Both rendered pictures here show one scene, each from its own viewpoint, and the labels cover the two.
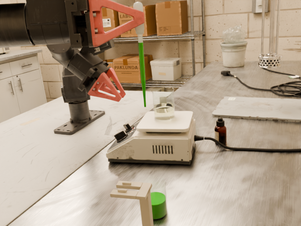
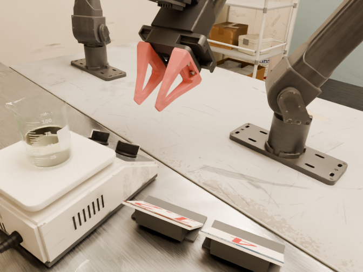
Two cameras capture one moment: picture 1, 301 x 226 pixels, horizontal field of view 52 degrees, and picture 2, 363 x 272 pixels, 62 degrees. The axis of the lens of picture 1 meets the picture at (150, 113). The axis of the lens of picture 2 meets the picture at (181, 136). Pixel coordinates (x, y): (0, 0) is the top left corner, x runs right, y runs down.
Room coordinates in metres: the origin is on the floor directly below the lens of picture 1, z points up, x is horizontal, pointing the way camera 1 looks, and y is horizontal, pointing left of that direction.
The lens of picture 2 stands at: (0.93, -0.26, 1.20)
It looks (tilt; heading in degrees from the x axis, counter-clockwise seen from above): 31 degrees down; 108
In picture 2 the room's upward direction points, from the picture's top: 2 degrees clockwise
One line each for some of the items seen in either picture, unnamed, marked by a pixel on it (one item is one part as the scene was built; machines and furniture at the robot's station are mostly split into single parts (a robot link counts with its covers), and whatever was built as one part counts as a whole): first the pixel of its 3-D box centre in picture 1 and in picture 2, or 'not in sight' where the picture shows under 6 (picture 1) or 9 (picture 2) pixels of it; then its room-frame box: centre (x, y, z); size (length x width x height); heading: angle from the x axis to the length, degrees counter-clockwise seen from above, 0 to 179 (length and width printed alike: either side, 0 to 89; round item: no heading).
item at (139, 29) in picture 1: (139, 18); not in sight; (0.46, 0.00, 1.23); 0.01 x 0.01 x 0.04; 4
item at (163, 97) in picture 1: (164, 103); (42, 131); (0.69, -0.03, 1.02); 0.06 x 0.05 x 0.08; 28
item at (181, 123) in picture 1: (165, 120); (47, 161); (0.69, -0.03, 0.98); 0.12 x 0.12 x 0.01; 76
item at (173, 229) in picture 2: not in sight; (166, 210); (0.83, 0.00, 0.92); 0.09 x 0.06 x 0.04; 173
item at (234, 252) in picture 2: not in sight; (243, 239); (0.93, -0.01, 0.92); 0.09 x 0.06 x 0.04; 173
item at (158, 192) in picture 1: (154, 198); not in sight; (0.46, 0.01, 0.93); 0.04 x 0.04 x 0.06
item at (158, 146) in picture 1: (156, 137); (70, 178); (0.70, -0.01, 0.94); 0.22 x 0.13 x 0.08; 76
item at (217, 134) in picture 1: (220, 130); not in sight; (0.72, -0.17, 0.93); 0.03 x 0.03 x 0.07
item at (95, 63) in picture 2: not in sight; (96, 56); (0.42, 0.48, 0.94); 0.20 x 0.07 x 0.08; 155
